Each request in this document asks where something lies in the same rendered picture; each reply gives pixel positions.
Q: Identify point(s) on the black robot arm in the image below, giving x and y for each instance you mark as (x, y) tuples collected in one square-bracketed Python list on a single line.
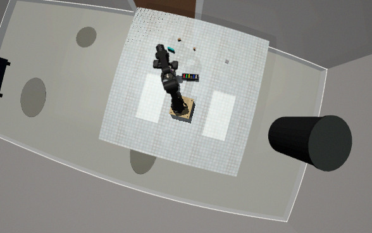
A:
[(171, 86)]

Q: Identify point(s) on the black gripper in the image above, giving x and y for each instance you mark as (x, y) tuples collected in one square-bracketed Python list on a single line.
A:
[(173, 64)]

